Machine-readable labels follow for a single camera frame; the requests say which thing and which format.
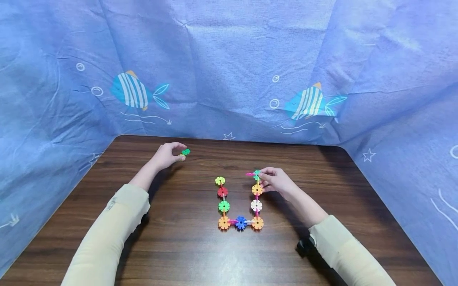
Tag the person's left index finger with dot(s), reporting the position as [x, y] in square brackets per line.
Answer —
[177, 144]

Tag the person's right forearm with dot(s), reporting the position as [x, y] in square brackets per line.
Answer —
[336, 246]

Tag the person's right hand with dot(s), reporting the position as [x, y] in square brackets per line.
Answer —
[281, 183]

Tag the black wrist band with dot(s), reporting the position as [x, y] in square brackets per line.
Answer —
[305, 245]

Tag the person's right thumb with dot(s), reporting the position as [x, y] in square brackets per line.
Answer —
[265, 186]

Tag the person's right index finger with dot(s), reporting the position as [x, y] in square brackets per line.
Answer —
[265, 171]

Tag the person's left thumb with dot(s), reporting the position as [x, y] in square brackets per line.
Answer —
[178, 158]

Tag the person's left hand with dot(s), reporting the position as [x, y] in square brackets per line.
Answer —
[165, 155]

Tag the person's left forearm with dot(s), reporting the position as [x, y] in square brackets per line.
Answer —
[107, 234]

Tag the green snowflake piece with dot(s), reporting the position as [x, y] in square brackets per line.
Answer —
[185, 151]

